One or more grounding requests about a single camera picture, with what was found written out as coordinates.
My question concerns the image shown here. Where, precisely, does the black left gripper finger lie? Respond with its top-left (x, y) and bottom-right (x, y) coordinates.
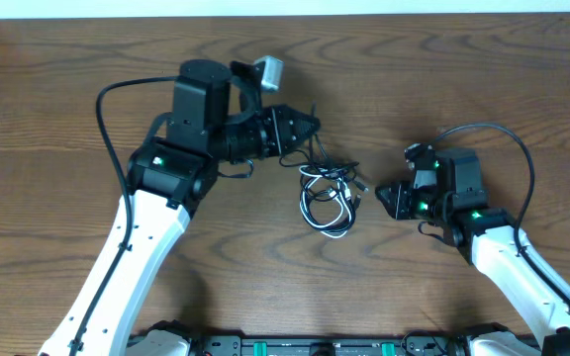
top-left (284, 106), bottom-right (321, 133)
top-left (284, 130), bottom-right (318, 154)

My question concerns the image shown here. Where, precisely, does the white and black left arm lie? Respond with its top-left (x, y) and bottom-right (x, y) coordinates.
top-left (41, 56), bottom-right (320, 355)

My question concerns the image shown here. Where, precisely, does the black USB cable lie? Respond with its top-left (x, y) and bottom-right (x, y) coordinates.
top-left (278, 102), bottom-right (370, 237)

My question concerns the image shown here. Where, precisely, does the black left camera cable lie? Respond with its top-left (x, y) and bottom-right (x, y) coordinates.
top-left (66, 75), bottom-right (256, 356)

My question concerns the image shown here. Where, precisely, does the black camera cable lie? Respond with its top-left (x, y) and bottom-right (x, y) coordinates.
top-left (66, 75), bottom-right (256, 356)
top-left (427, 123), bottom-right (570, 330)

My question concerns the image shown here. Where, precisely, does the black right camera cable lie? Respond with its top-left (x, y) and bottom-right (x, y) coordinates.
top-left (427, 123), bottom-right (570, 330)

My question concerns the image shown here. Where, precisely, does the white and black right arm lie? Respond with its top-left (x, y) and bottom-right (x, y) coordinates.
top-left (375, 178), bottom-right (570, 355)

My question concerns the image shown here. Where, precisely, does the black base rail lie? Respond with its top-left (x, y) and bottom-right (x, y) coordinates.
top-left (126, 323), bottom-right (543, 356)

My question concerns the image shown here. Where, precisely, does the white USB cable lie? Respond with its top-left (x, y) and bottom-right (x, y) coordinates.
top-left (298, 165), bottom-right (356, 240)

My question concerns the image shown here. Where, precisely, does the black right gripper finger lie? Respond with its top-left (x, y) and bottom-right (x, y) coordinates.
top-left (375, 182), bottom-right (398, 199)
top-left (376, 195), bottom-right (398, 220)

